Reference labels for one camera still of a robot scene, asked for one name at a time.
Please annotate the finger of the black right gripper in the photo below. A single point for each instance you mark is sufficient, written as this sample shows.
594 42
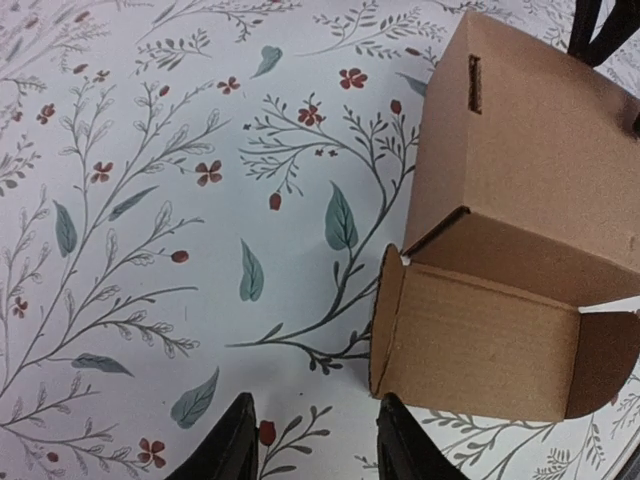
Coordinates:
634 119
619 26

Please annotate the brown cardboard box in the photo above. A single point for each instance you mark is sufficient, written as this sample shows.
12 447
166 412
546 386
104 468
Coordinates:
523 226

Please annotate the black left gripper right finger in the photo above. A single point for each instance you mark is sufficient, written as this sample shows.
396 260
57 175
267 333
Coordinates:
404 450

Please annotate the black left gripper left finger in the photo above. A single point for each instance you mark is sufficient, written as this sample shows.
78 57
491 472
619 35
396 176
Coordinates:
229 451

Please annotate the floral patterned table mat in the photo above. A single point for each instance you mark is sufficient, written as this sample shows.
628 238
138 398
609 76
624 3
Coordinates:
195 198

